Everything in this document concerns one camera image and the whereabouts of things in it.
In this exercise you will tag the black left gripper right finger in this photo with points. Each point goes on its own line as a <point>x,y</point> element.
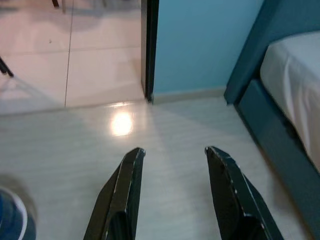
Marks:
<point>232,200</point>

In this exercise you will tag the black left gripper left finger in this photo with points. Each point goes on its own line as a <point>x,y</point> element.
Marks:
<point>125,195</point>

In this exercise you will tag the blue and white round object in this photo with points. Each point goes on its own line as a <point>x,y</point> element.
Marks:
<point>12,215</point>

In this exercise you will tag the mattress with cream sheet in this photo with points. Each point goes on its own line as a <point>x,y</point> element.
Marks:
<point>295,87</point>

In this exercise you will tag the black stand leg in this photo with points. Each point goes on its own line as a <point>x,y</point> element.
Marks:
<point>6,67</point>

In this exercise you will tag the dark chair leg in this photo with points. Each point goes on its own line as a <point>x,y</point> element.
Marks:
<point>55,3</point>

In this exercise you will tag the black door frame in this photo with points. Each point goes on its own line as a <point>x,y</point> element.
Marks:
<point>150,50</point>

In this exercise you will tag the teal padded bed frame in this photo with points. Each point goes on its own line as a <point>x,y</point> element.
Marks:
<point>250,50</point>

